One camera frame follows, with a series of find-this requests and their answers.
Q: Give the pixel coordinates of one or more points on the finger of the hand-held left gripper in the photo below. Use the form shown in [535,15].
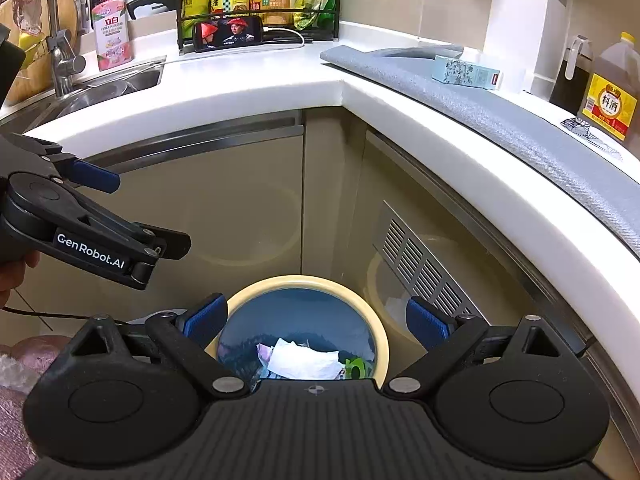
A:
[170,246]
[95,177]

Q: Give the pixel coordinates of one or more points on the pale blue patterned box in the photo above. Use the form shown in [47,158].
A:
[465,72]

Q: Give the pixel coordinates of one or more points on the cream round trash bin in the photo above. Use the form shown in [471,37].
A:
[372,320]

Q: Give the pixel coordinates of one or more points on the white tissue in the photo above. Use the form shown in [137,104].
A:
[305,360]

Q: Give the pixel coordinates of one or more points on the beige cabinet door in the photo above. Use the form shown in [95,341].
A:
[225,200]
[500,260]

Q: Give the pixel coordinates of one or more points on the green snack wrapper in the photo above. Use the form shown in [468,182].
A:
[357,367]

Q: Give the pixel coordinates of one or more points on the metal kitchen faucet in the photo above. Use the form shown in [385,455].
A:
[62,55]

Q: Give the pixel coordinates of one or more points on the black white printed paper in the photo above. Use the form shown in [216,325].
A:
[595,140]

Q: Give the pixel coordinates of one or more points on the blue bin liner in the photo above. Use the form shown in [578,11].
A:
[300,315]

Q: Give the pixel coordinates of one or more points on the pink dish soap bottle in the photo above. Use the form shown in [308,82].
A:
[111,30]

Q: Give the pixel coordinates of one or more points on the wooden cutting board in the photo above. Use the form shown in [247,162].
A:
[67,5]

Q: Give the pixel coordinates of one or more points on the person's left hand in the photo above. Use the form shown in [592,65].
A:
[15,275]

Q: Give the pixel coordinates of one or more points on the stainless steel sink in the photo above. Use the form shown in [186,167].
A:
[110,82]

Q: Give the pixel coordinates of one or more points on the cooking wine bottle yellow label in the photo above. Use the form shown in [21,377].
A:
[612,95]

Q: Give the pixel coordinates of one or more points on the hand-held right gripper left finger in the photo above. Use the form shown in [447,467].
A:
[205,317]

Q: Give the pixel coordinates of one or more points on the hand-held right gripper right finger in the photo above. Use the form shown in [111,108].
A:
[425,320]

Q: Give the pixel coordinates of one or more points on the pink white wrapper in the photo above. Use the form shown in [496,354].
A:
[263,357]

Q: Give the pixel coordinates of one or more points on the silver cabinet vent grille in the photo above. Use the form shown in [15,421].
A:
[425,260]

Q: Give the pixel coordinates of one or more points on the black smartphone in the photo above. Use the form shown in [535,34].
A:
[227,34]

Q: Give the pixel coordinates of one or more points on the grey counter mat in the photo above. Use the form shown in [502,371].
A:
[500,120]

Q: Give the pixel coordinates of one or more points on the pink fuzzy clothing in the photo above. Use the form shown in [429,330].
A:
[20,395]

